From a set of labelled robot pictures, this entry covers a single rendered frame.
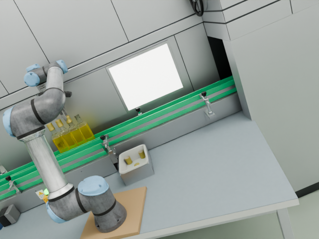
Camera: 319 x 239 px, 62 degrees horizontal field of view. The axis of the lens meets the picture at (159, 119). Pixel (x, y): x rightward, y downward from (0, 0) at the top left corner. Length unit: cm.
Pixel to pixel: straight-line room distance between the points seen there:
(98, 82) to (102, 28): 33
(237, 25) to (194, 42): 41
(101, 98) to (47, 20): 55
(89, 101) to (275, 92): 114
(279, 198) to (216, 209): 24
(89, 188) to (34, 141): 30
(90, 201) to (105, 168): 50
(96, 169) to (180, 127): 58
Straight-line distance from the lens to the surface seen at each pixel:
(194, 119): 170
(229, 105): 175
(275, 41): 159
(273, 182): 122
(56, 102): 118
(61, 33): 177
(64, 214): 125
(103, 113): 181
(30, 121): 118
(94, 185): 119
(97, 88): 176
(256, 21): 153
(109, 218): 126
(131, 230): 124
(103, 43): 174
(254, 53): 154
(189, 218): 118
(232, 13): 147
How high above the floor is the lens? 157
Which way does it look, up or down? 23 degrees down
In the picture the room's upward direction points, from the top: 24 degrees counter-clockwise
